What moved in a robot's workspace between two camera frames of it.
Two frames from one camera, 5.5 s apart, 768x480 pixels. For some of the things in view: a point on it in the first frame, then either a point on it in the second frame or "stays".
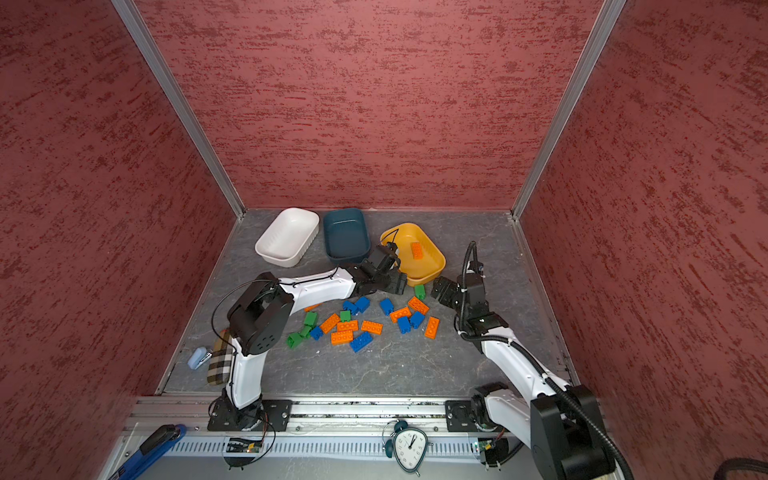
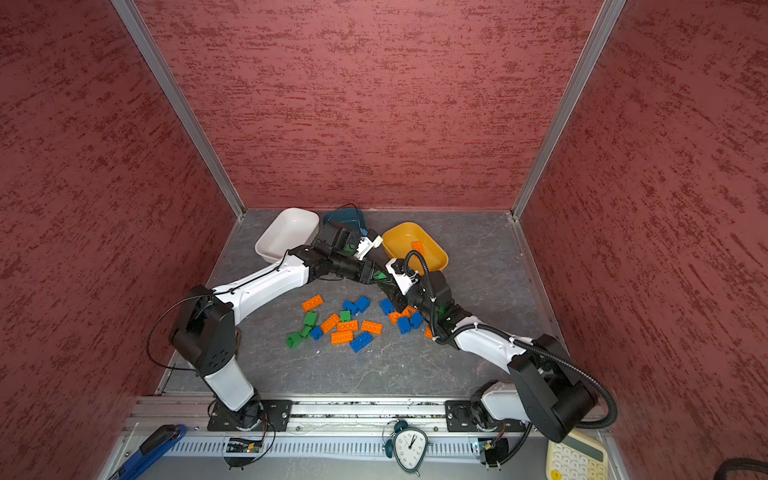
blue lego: x=362 y=303 stays
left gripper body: x=380 y=280 to x=337 y=254
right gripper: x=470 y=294 to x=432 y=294
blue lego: x=387 y=306 stays
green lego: x=293 y=340 stays
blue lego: x=349 y=306 stays
